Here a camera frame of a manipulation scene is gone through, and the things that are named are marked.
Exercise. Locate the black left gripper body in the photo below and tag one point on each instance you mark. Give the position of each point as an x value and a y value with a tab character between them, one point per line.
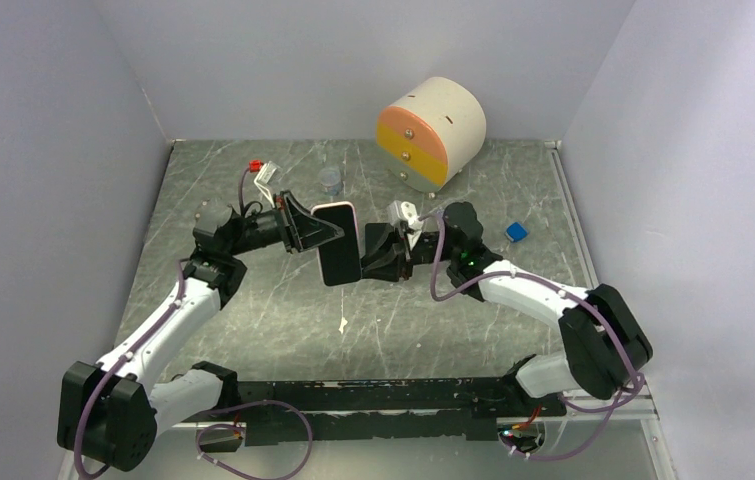
268	228

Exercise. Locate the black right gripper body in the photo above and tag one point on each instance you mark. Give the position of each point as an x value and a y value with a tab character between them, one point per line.
425	249

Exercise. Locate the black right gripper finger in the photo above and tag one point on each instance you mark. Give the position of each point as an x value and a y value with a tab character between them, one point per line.
389	268
382	238

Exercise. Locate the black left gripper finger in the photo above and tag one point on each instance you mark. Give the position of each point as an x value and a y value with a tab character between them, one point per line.
294	213
312	235

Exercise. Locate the pink cased phone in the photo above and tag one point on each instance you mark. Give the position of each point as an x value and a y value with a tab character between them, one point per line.
340	248

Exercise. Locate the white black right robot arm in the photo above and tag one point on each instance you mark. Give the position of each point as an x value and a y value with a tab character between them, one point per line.
603	345

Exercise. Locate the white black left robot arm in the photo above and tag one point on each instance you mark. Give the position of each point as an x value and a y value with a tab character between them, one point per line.
206	282

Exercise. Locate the small blue box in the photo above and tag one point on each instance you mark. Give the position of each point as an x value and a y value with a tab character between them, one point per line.
516	232

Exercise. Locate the round cream drawer box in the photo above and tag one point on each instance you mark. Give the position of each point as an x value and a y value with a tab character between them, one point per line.
431	133

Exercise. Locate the black base bar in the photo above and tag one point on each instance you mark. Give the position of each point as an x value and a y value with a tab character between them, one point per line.
474	408

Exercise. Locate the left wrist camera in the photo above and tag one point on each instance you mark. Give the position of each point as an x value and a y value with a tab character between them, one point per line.
264	173

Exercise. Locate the aluminium side rail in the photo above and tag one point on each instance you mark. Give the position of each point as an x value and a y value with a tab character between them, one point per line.
552	150

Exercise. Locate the aluminium front rail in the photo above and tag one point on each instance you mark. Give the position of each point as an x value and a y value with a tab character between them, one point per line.
126	416

